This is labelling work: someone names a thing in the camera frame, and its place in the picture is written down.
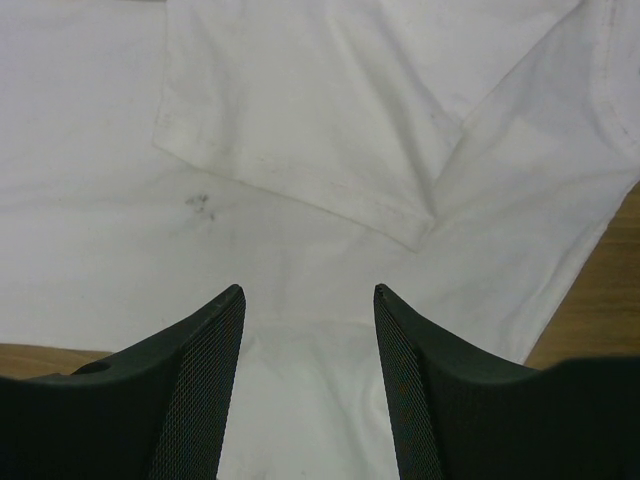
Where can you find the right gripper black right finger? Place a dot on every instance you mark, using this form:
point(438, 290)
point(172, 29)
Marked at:
point(459, 412)

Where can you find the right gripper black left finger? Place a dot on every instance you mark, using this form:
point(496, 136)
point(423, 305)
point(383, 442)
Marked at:
point(155, 410)

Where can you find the white t-shirt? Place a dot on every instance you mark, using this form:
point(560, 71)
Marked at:
point(468, 154)

